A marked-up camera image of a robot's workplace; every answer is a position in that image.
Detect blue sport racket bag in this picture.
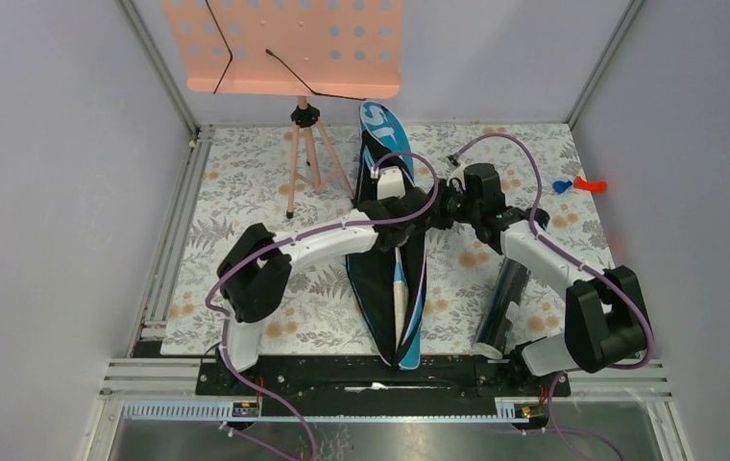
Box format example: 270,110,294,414
345,101,426,371

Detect light blue racket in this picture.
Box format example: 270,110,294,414
393,248,408,346

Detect black shuttlecock tube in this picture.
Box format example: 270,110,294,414
473,258,530,360

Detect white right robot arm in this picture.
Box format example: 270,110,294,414
438,163,652,396

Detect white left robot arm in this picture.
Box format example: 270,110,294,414
205,185,442,395

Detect blue clip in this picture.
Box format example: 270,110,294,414
552,181,573,194

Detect orange clip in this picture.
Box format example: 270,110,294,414
572,176,607,194

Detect pink tripod stand legs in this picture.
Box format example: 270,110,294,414
285,96,354,220

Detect pink perforated music stand desk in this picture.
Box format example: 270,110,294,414
160,0,404,100

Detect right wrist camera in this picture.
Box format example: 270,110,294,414
448,164,466,183

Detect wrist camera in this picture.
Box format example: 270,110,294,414
448,164,466,183
376,166,406,201

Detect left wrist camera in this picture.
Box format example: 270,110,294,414
376,166,406,201

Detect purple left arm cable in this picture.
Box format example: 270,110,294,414
204,151,441,461

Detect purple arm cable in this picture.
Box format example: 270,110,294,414
446,132,656,372
204,151,441,461

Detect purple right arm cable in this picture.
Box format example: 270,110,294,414
446,132,656,372

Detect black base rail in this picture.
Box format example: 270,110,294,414
196,354,571,418

